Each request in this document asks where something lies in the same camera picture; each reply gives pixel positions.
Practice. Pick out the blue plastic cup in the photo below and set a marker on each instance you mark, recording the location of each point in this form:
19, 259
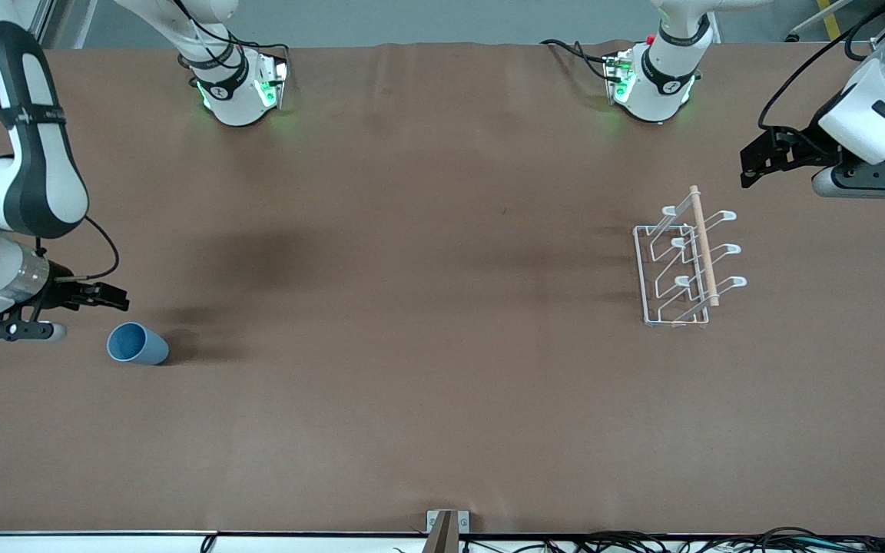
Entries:
147, 349

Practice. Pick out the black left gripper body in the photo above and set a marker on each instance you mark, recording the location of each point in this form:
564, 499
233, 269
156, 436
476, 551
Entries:
810, 146

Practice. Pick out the brown table cover sheet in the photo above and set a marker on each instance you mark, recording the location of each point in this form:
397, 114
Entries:
442, 384

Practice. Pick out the metal bracket with dark pole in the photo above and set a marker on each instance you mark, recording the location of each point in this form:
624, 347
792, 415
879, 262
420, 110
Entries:
446, 530

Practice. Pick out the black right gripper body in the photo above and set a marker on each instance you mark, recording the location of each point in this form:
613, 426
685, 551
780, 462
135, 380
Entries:
61, 291

